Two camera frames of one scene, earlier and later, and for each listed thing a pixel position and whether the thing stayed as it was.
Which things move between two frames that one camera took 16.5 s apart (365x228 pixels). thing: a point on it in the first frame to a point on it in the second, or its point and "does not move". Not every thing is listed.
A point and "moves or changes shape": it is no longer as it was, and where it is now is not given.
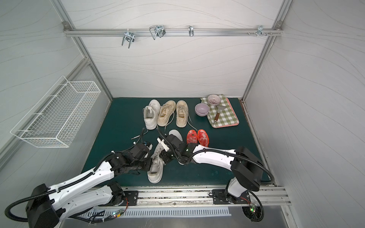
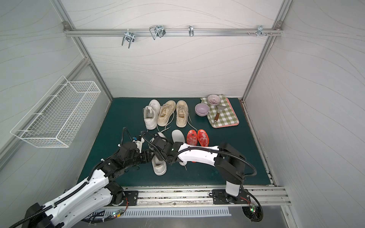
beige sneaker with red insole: x=181 y=113 does not move
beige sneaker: x=165 y=112 does not move
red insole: x=203 y=137 does not move
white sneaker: x=156 y=175 moves or changes shape
